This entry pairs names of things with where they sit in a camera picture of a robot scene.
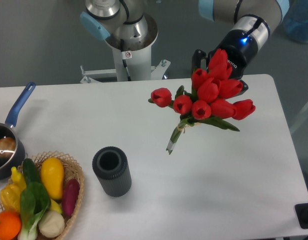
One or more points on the dark grey ribbed vase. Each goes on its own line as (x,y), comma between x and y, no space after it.
(110,165)

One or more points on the yellow squash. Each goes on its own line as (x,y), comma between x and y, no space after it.
(52,177)

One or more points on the black device at table edge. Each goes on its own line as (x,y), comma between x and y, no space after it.
(302,214)

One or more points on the red tulip bouquet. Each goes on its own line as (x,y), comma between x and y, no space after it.
(207,102)

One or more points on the yellow bell pepper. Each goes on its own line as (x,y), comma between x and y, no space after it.
(10,198)

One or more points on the blue handled saucepan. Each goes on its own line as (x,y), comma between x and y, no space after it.
(7,130)

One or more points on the woven wicker basket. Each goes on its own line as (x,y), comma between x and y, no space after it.
(72,170)

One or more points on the green bok choy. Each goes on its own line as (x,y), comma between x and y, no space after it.
(34,201)

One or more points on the brown bread roll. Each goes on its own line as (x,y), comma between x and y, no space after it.
(7,147)

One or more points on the beige garlic bulb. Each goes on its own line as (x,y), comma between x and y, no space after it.
(51,224)

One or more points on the blue transparent container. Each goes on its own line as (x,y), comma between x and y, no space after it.
(296,21)

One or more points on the purple eggplant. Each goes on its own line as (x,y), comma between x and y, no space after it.
(70,196)

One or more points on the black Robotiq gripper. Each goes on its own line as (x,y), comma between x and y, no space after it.
(240,49)

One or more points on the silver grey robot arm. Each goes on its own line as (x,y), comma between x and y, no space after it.
(183,29)

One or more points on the green cucumber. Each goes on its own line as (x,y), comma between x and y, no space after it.
(30,172)

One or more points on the orange fruit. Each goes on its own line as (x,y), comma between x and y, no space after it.
(10,225)

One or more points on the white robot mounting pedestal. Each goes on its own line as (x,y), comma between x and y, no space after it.
(131,46)

